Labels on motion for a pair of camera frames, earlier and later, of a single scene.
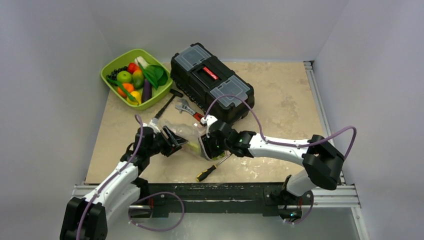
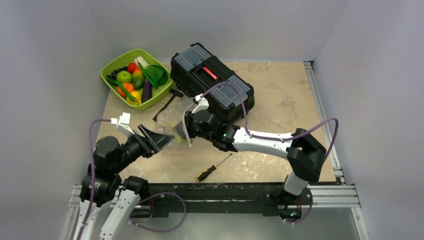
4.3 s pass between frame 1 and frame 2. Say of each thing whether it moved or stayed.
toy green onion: moved
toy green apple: stayed
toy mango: stayed
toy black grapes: stayed
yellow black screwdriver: stayed
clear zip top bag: moved
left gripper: moved
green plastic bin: stayed
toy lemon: stayed
